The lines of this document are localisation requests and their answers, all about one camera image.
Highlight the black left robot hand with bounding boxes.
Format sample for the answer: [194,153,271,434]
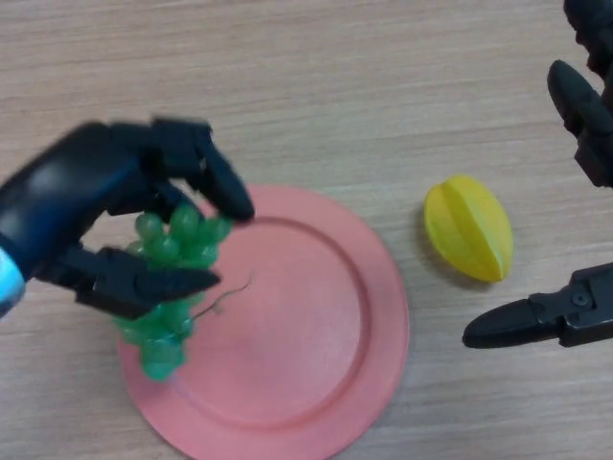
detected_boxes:
[0,116,255,321]

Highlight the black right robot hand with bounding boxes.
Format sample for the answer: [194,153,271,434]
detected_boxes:
[462,0,613,350]

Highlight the green grape bunch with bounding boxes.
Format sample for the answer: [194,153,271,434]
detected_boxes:
[112,200,254,384]

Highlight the pink round plate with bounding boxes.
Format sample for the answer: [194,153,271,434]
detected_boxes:
[117,184,411,460]

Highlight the yellow starfruit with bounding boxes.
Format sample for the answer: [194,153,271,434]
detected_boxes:
[422,173,514,283]

